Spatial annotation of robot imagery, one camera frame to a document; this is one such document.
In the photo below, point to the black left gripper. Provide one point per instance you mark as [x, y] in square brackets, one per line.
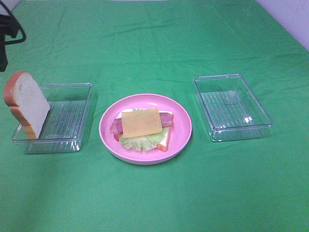
[8, 26]

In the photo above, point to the bread slice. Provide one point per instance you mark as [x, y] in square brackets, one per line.
[27, 102]
[145, 143]

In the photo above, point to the bacon strip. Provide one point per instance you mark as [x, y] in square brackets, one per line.
[116, 127]
[166, 118]

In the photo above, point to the yellow cheese slice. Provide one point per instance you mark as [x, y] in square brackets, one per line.
[141, 122]

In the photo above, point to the green lettuce leaf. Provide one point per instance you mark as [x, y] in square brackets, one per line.
[143, 129]

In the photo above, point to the left clear plastic container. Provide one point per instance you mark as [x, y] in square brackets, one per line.
[68, 123]

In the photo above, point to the clear plastic container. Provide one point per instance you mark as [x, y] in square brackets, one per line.
[68, 123]
[230, 108]

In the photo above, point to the green tablecloth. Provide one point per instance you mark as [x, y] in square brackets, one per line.
[129, 47]

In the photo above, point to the pink round plate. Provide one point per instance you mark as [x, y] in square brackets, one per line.
[179, 135]

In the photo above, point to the right clear plastic container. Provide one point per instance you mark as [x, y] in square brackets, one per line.
[230, 108]

